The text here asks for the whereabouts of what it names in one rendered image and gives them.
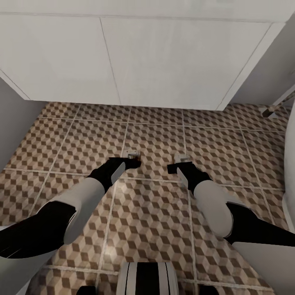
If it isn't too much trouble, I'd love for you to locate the robot trunk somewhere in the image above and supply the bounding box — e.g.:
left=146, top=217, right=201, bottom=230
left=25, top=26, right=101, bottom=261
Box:
left=116, top=262, right=179, bottom=295

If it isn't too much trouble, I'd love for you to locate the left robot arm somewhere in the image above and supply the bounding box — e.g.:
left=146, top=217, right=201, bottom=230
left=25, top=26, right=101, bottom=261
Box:
left=0, top=150, right=141, bottom=295

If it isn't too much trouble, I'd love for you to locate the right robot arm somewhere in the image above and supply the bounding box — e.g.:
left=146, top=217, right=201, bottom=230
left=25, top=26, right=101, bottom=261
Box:
left=167, top=154, right=295, bottom=295

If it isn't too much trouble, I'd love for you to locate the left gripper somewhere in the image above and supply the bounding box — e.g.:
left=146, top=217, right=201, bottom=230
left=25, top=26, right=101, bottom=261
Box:
left=125, top=158, right=141, bottom=169

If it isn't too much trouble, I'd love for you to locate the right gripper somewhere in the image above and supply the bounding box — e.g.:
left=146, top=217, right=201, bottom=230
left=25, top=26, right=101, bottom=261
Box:
left=167, top=163, right=179, bottom=174

